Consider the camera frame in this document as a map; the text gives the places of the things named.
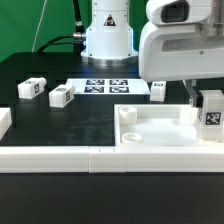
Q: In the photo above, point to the white U-shaped obstacle fence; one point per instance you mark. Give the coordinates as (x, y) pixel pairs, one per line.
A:
(100, 159)

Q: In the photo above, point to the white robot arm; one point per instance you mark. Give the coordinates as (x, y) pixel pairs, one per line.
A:
(109, 38)

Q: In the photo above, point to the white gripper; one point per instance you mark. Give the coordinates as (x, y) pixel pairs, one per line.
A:
(179, 52)

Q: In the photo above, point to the white square tabletop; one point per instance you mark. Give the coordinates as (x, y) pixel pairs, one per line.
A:
(159, 125)

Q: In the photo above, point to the white marker base plate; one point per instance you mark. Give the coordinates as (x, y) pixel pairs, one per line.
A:
(109, 86)

